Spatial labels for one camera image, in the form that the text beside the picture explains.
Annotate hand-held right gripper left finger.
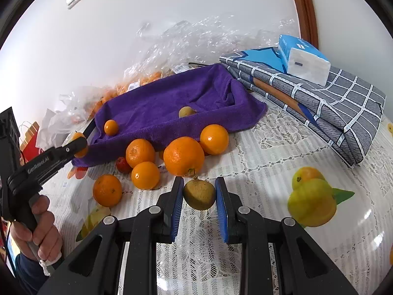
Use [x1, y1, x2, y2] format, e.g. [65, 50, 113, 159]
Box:
[36, 177, 185, 295]

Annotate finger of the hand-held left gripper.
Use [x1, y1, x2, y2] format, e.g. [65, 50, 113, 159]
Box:
[44, 137, 88, 169]

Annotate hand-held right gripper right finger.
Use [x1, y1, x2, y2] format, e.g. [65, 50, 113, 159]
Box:
[214, 177, 360, 295]

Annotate black basket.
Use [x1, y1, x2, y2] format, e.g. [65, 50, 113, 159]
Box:
[80, 118, 96, 142]

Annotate small orange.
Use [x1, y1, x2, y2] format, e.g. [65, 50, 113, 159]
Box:
[104, 120, 119, 136]

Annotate small red tomato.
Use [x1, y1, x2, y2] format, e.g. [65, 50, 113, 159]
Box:
[115, 157, 133, 174]

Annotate large orange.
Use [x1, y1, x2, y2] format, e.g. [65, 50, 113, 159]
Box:
[163, 136, 206, 178]

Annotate purple towel-lined tray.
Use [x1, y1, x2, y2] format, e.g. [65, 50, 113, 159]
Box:
[71, 63, 267, 168]

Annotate person's left hand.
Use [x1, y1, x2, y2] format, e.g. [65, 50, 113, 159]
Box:
[11, 195, 63, 262]

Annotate red paper bag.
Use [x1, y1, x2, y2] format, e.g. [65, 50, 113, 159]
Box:
[18, 121, 46, 164]

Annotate white plastic bag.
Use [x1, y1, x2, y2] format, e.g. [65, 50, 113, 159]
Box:
[38, 108, 74, 148]

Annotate small clear plastic bag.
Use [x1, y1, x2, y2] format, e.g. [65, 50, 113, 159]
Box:
[58, 84, 105, 123]

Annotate white lace printed tablecloth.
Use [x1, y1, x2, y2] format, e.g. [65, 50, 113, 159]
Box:
[37, 98, 393, 295]

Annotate clear bag of oranges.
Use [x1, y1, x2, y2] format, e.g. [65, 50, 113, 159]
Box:
[87, 64, 185, 120]

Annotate folded grey plaid cloth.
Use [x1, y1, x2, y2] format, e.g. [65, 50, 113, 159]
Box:
[219, 47, 387, 168]

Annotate large clear plastic bag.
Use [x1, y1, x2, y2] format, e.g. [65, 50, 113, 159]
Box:
[123, 14, 300, 77]

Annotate blue white tissue pack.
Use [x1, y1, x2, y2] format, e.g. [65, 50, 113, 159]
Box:
[278, 34, 331, 87]

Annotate brown wooden door frame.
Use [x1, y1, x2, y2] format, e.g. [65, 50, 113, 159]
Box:
[287, 0, 319, 50]

